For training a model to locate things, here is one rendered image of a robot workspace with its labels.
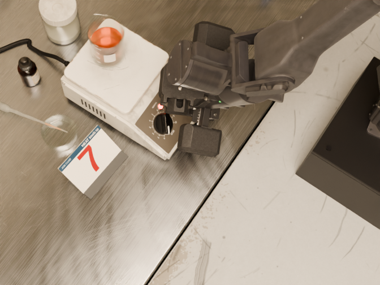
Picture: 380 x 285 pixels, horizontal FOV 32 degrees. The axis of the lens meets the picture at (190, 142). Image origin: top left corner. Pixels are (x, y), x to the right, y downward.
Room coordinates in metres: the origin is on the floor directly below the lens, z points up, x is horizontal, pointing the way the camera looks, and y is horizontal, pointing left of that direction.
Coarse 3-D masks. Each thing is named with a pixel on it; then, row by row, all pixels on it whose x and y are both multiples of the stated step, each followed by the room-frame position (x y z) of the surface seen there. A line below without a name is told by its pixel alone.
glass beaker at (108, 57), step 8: (96, 16) 0.45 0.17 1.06; (104, 16) 0.46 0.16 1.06; (112, 16) 0.46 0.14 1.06; (88, 24) 0.44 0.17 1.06; (96, 24) 0.45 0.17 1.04; (104, 24) 0.46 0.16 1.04; (112, 24) 0.46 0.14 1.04; (120, 24) 0.45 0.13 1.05; (88, 32) 0.43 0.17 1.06; (120, 32) 0.45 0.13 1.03; (96, 48) 0.41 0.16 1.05; (104, 48) 0.41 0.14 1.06; (112, 48) 0.41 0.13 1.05; (120, 48) 0.42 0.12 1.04; (96, 56) 0.41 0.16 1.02; (104, 56) 0.41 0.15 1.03; (112, 56) 0.41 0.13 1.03; (120, 56) 0.42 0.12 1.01; (96, 64) 0.41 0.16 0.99; (104, 64) 0.41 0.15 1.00; (112, 64) 0.41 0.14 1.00
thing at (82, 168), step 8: (96, 136) 0.32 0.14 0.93; (104, 136) 0.32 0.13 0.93; (88, 144) 0.30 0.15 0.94; (96, 144) 0.31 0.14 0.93; (104, 144) 0.31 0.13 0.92; (112, 144) 0.32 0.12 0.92; (80, 152) 0.29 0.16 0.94; (88, 152) 0.29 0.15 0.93; (96, 152) 0.30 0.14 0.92; (104, 152) 0.30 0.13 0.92; (112, 152) 0.31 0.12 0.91; (72, 160) 0.27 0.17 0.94; (80, 160) 0.28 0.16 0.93; (88, 160) 0.28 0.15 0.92; (96, 160) 0.29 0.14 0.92; (104, 160) 0.29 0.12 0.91; (72, 168) 0.26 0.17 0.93; (80, 168) 0.27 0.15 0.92; (88, 168) 0.27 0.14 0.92; (96, 168) 0.28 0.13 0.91; (72, 176) 0.25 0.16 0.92; (80, 176) 0.26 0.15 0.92; (88, 176) 0.26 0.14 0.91; (80, 184) 0.25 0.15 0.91
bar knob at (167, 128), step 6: (162, 114) 0.37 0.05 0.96; (168, 114) 0.37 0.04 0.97; (156, 120) 0.36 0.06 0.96; (162, 120) 0.36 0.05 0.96; (168, 120) 0.36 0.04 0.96; (156, 126) 0.35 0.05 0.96; (162, 126) 0.35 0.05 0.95; (168, 126) 0.35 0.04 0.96; (162, 132) 0.34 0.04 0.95; (168, 132) 0.34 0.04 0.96
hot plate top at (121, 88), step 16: (128, 32) 0.48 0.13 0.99; (128, 48) 0.45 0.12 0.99; (144, 48) 0.46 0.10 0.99; (80, 64) 0.41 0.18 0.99; (128, 64) 0.42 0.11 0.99; (144, 64) 0.43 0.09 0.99; (160, 64) 0.43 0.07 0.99; (80, 80) 0.38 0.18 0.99; (96, 80) 0.39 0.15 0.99; (112, 80) 0.39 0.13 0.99; (128, 80) 0.40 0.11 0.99; (144, 80) 0.40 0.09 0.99; (96, 96) 0.36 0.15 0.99; (112, 96) 0.37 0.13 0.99; (128, 96) 0.37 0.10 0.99; (128, 112) 0.35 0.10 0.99
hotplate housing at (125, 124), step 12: (72, 84) 0.38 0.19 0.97; (156, 84) 0.41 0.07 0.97; (72, 96) 0.38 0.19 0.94; (84, 96) 0.37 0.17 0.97; (144, 96) 0.39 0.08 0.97; (84, 108) 0.37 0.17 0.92; (96, 108) 0.36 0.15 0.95; (108, 108) 0.35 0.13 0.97; (144, 108) 0.37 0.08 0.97; (108, 120) 0.35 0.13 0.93; (120, 120) 0.34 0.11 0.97; (132, 120) 0.34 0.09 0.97; (132, 132) 0.33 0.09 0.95; (144, 144) 0.32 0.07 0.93; (156, 144) 0.32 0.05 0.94; (168, 156) 0.31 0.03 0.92
